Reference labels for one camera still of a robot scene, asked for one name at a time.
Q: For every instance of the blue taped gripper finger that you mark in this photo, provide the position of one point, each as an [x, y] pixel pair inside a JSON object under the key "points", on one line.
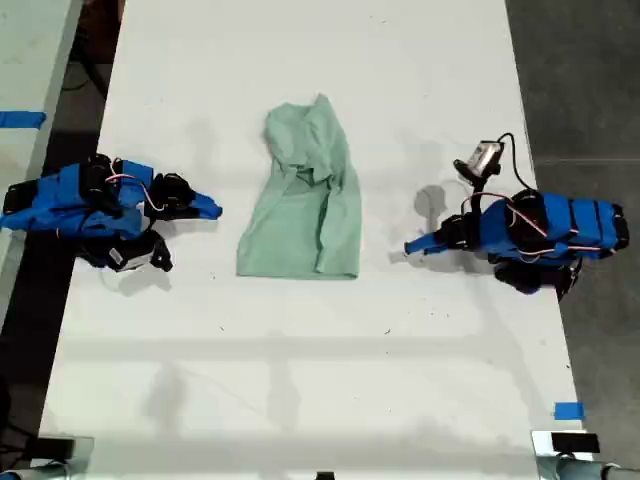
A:
{"points": [[200, 212], [202, 198], [422, 244], [442, 249]]}

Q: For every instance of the white mounting plate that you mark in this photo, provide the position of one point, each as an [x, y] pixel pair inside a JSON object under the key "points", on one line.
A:
{"points": [[541, 442]]}

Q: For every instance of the grey metal pipe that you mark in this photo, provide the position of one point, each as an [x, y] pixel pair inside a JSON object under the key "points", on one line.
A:
{"points": [[575, 469], [45, 471]]}

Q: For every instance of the silver and black camera box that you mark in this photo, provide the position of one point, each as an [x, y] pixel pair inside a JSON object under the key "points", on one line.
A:
{"points": [[482, 157]]}

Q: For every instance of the small black box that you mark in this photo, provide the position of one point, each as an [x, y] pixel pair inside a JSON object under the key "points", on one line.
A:
{"points": [[575, 442], [55, 447]]}

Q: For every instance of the long blue tape strip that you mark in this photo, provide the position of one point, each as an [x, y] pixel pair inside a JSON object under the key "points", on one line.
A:
{"points": [[22, 120]]}

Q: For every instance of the pale green T-shirt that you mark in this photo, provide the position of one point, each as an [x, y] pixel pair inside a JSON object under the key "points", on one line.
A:
{"points": [[295, 225]]}

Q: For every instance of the small blue tape square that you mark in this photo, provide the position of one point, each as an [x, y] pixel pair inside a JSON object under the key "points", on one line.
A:
{"points": [[569, 411]]}

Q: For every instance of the black camera stalk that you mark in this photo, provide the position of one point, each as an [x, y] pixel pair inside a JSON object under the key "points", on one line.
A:
{"points": [[477, 190]]}

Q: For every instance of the white and black camera box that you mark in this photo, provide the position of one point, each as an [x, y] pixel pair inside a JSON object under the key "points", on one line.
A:
{"points": [[125, 257]]}

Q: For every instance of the blue and black arm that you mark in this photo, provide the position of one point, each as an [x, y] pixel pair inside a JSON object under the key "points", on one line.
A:
{"points": [[60, 200], [560, 225]]}

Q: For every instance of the white side table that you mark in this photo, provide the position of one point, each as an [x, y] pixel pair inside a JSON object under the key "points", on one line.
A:
{"points": [[30, 60]]}

